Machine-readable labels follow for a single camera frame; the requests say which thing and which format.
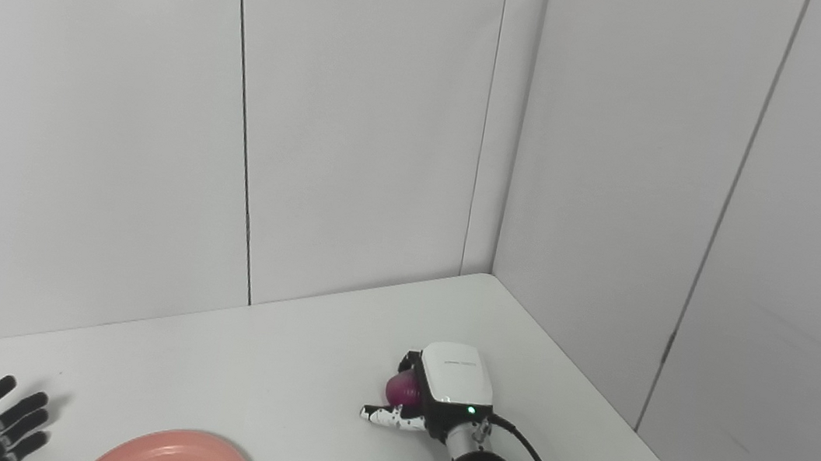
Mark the pink round plate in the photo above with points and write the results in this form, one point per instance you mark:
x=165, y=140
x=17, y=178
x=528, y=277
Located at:
x=178, y=460

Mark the purple red onion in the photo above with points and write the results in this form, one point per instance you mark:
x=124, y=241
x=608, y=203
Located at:
x=402, y=390

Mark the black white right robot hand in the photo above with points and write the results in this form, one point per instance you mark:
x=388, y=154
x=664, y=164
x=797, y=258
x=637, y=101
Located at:
x=450, y=388

